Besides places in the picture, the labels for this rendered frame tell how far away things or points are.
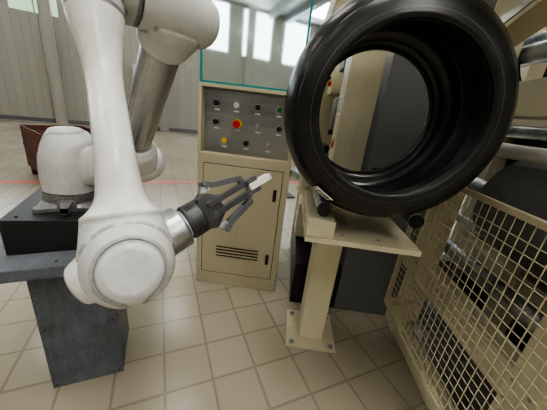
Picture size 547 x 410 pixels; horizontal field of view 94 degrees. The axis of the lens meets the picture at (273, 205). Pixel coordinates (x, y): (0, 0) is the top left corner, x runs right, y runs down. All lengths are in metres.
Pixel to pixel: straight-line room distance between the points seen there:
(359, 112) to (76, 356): 1.51
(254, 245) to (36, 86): 10.72
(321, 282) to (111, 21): 1.23
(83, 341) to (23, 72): 10.92
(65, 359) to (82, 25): 1.21
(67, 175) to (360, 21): 0.97
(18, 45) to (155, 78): 11.12
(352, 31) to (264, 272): 1.44
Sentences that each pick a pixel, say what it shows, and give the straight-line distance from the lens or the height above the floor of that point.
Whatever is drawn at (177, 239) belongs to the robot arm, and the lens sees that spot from 0.53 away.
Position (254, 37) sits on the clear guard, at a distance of 1.55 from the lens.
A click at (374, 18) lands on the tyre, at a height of 1.39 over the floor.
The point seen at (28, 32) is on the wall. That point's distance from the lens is 11.87.
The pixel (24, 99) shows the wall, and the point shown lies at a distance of 11.92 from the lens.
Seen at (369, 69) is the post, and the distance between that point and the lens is 1.16.
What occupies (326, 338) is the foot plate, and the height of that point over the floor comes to 0.01.
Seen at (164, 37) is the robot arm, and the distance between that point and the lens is 0.75.
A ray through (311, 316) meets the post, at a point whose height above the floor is 0.16.
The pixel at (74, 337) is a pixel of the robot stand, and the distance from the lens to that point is 1.38.
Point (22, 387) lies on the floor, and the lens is 1.64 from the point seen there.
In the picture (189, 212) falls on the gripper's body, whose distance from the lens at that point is 0.54.
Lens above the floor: 1.16
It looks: 20 degrees down
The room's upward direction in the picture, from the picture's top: 7 degrees clockwise
